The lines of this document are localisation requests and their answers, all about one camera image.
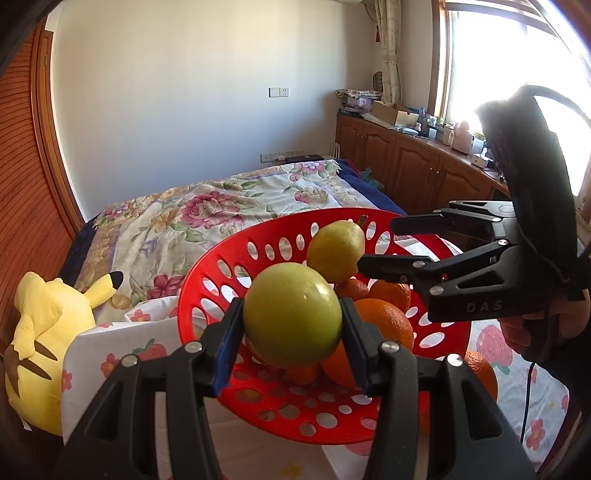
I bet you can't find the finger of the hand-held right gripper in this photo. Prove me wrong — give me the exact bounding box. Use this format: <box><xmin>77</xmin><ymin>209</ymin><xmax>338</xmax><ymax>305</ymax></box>
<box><xmin>357</xmin><ymin>239</ymin><xmax>526</xmax><ymax>324</ymax></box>
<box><xmin>390</xmin><ymin>200</ymin><xmax>521</xmax><ymax>241</ymax></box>

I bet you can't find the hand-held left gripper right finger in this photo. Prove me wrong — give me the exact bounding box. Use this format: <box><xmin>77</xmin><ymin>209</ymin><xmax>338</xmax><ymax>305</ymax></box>
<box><xmin>339</xmin><ymin>298</ymin><xmax>536</xmax><ymax>480</ymax></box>

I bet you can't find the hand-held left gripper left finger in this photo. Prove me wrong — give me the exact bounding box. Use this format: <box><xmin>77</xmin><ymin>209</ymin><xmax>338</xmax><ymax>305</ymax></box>
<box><xmin>53</xmin><ymin>298</ymin><xmax>245</xmax><ymax>480</ymax></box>

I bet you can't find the large orange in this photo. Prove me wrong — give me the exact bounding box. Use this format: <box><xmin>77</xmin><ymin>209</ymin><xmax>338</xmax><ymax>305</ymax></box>
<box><xmin>418</xmin><ymin>350</ymin><xmax>499</xmax><ymax>435</ymax></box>
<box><xmin>320</xmin><ymin>298</ymin><xmax>415</xmax><ymax>391</ymax></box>

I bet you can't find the small tangerine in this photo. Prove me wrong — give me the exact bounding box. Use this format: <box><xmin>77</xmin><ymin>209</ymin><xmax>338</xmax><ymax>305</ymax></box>
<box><xmin>333</xmin><ymin>278</ymin><xmax>370</xmax><ymax>303</ymax></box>
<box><xmin>284</xmin><ymin>362</ymin><xmax>321</xmax><ymax>386</ymax></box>
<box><xmin>369</xmin><ymin>279</ymin><xmax>411</xmax><ymax>315</ymax></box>

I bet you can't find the red perforated plastic basket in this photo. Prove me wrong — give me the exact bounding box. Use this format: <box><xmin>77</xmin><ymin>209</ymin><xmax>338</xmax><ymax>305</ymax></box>
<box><xmin>178</xmin><ymin>208</ymin><xmax>472</xmax><ymax>446</ymax></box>

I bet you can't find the yellow-green pear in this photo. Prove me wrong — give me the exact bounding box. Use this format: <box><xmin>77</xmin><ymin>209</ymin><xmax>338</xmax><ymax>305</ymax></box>
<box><xmin>306</xmin><ymin>217</ymin><xmax>366</xmax><ymax>283</ymax></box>

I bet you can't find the green apple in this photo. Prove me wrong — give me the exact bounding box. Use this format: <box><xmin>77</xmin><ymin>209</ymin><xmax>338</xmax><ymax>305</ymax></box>
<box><xmin>243</xmin><ymin>263</ymin><xmax>343</xmax><ymax>367</ymax></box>

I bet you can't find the person's right forearm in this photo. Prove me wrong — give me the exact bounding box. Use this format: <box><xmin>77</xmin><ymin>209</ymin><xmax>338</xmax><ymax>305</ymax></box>
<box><xmin>538</xmin><ymin>332</ymin><xmax>591</xmax><ymax>462</ymax></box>

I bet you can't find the person's right hand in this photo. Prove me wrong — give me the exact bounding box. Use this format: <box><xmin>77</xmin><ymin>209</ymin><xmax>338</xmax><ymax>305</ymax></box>
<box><xmin>503</xmin><ymin>287</ymin><xmax>591</xmax><ymax>357</ymax></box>

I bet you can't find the wooden cabinet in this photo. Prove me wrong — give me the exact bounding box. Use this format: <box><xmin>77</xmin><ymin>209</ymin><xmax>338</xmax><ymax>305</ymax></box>
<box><xmin>335</xmin><ymin>113</ymin><xmax>511</xmax><ymax>215</ymax></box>

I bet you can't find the dark blue bed sheet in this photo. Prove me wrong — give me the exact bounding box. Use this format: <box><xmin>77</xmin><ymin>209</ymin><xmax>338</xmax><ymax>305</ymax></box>
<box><xmin>335</xmin><ymin>159</ymin><xmax>409</xmax><ymax>217</ymax></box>

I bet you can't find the white plastic jug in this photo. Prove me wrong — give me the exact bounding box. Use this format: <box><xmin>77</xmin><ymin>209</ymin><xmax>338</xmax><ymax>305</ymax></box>
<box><xmin>451</xmin><ymin>121</ymin><xmax>472</xmax><ymax>154</ymax></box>

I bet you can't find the cardboard box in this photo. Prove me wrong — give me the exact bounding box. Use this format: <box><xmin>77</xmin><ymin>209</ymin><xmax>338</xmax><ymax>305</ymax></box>
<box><xmin>372</xmin><ymin>100</ymin><xmax>416</xmax><ymax>127</ymax></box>

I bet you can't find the strawberry print tablecloth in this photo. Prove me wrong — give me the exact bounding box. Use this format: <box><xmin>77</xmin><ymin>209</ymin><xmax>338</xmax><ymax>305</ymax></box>
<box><xmin>61</xmin><ymin>295</ymin><xmax>571</xmax><ymax>480</ymax></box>

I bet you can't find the folded patterned cloth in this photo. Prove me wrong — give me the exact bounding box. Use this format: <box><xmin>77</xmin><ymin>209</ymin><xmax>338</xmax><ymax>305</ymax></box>
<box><xmin>336</xmin><ymin>88</ymin><xmax>384</xmax><ymax>109</ymax></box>

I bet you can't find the floral bedspread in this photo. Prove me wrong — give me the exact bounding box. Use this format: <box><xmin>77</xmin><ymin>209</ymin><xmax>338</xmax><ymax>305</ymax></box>
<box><xmin>74</xmin><ymin>159</ymin><xmax>407</xmax><ymax>319</ymax></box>

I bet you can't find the patterned curtain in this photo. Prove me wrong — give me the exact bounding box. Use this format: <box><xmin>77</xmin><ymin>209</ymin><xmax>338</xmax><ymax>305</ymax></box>
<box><xmin>374</xmin><ymin>0</ymin><xmax>402</xmax><ymax>104</ymax></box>

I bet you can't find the yellow plush toy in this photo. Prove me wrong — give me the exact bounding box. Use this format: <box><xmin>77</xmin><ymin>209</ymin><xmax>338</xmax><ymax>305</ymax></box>
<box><xmin>2</xmin><ymin>271</ymin><xmax>124</xmax><ymax>437</ymax></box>

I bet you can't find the window with wooden frame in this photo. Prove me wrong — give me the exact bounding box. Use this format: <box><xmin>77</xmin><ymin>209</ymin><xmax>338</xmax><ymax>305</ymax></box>
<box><xmin>427</xmin><ymin>0</ymin><xmax>591</xmax><ymax>195</ymax></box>

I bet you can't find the white wall socket row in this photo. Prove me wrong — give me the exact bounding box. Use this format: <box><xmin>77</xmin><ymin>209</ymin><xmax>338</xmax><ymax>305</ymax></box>
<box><xmin>260</xmin><ymin>148</ymin><xmax>305</xmax><ymax>163</ymax></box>

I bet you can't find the black cable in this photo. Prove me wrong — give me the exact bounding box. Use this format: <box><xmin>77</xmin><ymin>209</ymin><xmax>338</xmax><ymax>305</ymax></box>
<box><xmin>519</xmin><ymin>360</ymin><xmax>536</xmax><ymax>446</ymax></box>

